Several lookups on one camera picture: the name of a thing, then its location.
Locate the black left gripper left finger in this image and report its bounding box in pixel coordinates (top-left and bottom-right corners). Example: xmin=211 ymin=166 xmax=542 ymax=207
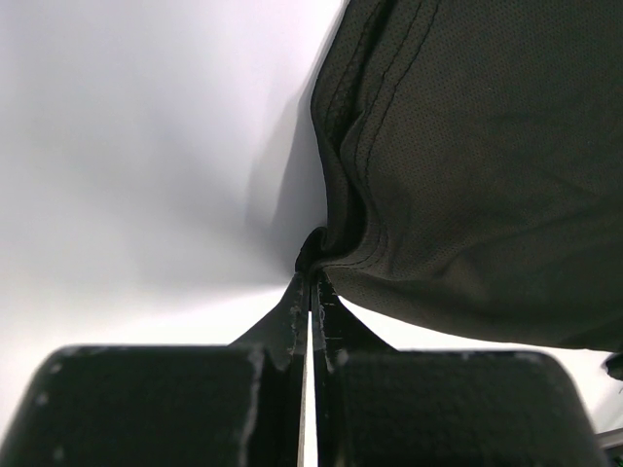
xmin=1 ymin=274 xmax=309 ymax=467

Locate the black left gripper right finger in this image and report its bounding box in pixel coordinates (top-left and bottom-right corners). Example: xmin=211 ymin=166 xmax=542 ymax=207
xmin=311 ymin=275 xmax=608 ymax=467

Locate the black t shirt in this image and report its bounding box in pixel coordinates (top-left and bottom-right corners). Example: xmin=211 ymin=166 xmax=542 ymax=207
xmin=296 ymin=1 xmax=622 ymax=352

